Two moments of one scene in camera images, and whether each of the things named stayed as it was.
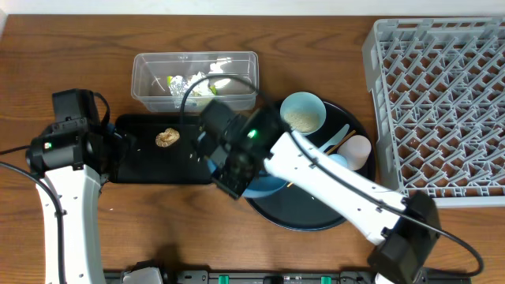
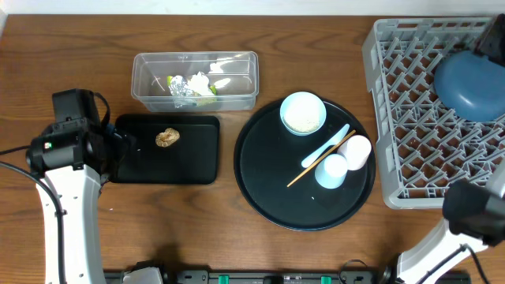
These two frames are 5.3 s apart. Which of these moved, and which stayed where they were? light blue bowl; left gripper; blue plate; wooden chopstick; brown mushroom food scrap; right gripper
Moved: blue plate; right gripper
Stayed: left gripper; brown mushroom food scrap; wooden chopstick; light blue bowl
